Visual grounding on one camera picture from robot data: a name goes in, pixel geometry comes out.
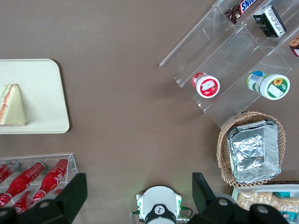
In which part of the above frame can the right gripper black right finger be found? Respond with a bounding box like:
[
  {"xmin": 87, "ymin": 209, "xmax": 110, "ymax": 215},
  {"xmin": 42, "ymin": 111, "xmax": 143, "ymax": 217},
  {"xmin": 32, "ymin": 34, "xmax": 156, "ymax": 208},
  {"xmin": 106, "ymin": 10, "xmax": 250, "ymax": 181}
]
[{"xmin": 186, "ymin": 172, "xmax": 290, "ymax": 224}]

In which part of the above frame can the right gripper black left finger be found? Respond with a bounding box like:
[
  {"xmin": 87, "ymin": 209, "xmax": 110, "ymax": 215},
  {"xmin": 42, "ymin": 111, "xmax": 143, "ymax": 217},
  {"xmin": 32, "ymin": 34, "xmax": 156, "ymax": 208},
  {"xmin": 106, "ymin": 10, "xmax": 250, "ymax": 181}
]
[{"xmin": 0, "ymin": 173, "xmax": 87, "ymax": 224}]

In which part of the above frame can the triangular sandwich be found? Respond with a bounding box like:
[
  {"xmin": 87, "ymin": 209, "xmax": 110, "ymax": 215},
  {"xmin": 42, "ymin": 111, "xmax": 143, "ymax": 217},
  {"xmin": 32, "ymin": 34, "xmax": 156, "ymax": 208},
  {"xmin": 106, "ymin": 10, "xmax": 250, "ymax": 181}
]
[{"xmin": 0, "ymin": 84, "xmax": 28, "ymax": 127}]

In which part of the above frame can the white rectangular snack tray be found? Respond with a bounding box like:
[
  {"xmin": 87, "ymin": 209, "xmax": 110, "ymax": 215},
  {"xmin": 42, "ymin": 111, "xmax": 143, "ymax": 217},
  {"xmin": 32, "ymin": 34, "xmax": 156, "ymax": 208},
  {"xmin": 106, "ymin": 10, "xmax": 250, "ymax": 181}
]
[{"xmin": 230, "ymin": 184, "xmax": 299, "ymax": 224}]

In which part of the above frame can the light wicker basket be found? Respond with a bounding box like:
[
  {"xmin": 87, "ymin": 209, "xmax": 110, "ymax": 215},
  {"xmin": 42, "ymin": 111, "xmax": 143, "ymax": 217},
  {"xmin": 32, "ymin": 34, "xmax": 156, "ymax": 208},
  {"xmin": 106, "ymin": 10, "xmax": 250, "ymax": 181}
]
[{"xmin": 217, "ymin": 111, "xmax": 287, "ymax": 188}]

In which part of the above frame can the beige rectangular tray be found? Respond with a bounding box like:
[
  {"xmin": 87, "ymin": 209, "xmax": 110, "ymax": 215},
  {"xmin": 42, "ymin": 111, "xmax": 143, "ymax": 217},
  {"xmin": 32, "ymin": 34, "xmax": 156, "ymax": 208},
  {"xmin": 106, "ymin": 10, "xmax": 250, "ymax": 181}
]
[{"xmin": 0, "ymin": 58, "xmax": 70, "ymax": 134}]

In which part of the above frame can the red cola bottle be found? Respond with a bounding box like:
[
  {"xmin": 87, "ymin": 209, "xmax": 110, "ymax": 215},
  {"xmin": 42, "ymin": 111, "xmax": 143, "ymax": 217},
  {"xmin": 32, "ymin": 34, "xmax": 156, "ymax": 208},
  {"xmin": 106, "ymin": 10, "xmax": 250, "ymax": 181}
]
[
  {"xmin": 0, "ymin": 162, "xmax": 46, "ymax": 207},
  {"xmin": 32, "ymin": 158, "xmax": 70, "ymax": 203},
  {"xmin": 11, "ymin": 190, "xmax": 36, "ymax": 215},
  {"xmin": 0, "ymin": 163, "xmax": 15, "ymax": 186}
]

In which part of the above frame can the clear rice cracker bag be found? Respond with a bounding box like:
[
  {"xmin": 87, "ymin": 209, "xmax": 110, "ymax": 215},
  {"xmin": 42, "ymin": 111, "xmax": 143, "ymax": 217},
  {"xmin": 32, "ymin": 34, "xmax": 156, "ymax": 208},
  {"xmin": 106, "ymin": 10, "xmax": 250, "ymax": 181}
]
[
  {"xmin": 237, "ymin": 190, "xmax": 278, "ymax": 210},
  {"xmin": 274, "ymin": 197, "xmax": 299, "ymax": 212}
]

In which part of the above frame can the clear acrylic bottle rack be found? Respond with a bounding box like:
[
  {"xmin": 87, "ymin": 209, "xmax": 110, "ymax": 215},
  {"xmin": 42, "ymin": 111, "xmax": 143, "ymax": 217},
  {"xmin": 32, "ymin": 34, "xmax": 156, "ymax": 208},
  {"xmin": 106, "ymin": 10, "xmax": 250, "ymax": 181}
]
[{"xmin": 0, "ymin": 153, "xmax": 78, "ymax": 208}]

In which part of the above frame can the small teal snack pack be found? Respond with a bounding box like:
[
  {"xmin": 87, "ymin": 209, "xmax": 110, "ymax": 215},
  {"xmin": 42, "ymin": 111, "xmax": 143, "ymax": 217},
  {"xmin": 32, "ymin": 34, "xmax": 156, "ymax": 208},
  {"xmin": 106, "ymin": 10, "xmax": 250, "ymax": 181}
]
[{"xmin": 273, "ymin": 191, "xmax": 292, "ymax": 199}]

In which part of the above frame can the aluminium foil container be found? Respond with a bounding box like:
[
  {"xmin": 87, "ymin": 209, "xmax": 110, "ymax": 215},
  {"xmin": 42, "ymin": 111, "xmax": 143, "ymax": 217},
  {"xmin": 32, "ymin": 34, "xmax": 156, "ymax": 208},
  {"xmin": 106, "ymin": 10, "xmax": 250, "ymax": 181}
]
[{"xmin": 226, "ymin": 120, "xmax": 282, "ymax": 183}]

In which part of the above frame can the teal snack box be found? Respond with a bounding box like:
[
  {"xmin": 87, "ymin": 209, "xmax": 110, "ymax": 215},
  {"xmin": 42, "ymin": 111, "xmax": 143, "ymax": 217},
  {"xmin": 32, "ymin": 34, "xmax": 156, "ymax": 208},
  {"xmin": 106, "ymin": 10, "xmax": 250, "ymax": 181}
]
[{"xmin": 279, "ymin": 210, "xmax": 295, "ymax": 222}]

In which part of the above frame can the red lid yogurt cup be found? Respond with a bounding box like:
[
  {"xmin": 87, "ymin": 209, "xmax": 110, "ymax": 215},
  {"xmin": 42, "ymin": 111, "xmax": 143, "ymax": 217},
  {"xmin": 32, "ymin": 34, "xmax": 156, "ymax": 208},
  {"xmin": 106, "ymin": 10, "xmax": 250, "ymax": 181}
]
[{"xmin": 192, "ymin": 72, "xmax": 221, "ymax": 98}]

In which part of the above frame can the green lid yogurt cup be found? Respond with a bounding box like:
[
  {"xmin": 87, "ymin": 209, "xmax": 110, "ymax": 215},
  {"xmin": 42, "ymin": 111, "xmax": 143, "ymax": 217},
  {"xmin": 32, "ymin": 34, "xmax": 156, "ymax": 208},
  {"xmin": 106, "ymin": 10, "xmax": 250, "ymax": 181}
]
[{"xmin": 246, "ymin": 70, "xmax": 291, "ymax": 100}]

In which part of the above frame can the clear acrylic stepped shelf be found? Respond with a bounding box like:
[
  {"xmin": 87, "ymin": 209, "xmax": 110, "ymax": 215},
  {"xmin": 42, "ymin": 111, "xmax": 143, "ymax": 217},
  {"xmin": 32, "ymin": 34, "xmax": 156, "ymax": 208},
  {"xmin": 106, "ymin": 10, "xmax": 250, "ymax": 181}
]
[{"xmin": 158, "ymin": 0, "xmax": 299, "ymax": 129}]

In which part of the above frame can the red cookie box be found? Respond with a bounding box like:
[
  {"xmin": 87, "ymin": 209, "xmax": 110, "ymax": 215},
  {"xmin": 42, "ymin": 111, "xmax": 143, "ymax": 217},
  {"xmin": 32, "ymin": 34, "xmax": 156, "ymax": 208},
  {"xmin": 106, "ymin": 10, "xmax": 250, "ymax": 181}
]
[{"xmin": 288, "ymin": 36, "xmax": 299, "ymax": 56}]

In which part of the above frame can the small black carton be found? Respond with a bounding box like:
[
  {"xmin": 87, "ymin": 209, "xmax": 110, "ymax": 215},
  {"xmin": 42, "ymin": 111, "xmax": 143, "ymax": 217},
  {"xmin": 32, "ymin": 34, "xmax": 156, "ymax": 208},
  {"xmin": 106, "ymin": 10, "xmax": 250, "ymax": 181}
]
[{"xmin": 252, "ymin": 5, "xmax": 287, "ymax": 38}]

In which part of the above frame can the Snickers chocolate bar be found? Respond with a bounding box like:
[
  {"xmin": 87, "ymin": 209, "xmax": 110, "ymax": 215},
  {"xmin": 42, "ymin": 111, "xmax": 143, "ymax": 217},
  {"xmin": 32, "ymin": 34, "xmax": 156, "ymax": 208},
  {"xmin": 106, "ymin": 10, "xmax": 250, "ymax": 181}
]
[{"xmin": 225, "ymin": 0, "xmax": 257, "ymax": 24}]

